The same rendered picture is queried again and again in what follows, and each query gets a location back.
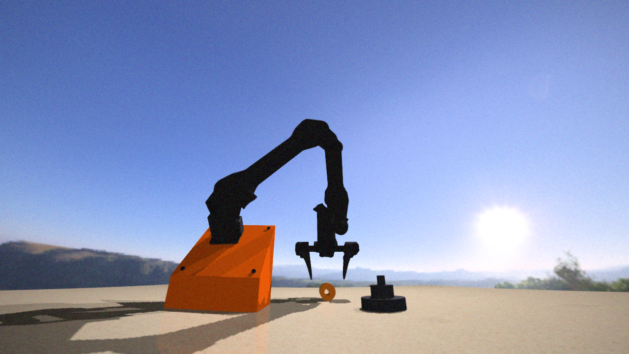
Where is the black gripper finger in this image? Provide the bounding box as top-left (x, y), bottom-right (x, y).
top-left (299, 252), bottom-right (312, 280)
top-left (343, 252), bottom-right (355, 279)

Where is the orange cylinder with hole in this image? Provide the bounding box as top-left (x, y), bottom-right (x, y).
top-left (319, 283), bottom-right (336, 301)

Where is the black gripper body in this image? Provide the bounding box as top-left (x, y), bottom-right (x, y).
top-left (295, 224), bottom-right (360, 256)

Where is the dark grey round pedestal with shaft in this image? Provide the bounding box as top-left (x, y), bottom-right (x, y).
top-left (361, 275), bottom-right (407, 312)

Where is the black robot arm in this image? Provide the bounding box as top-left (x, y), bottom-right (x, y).
top-left (205, 119), bottom-right (349, 245)

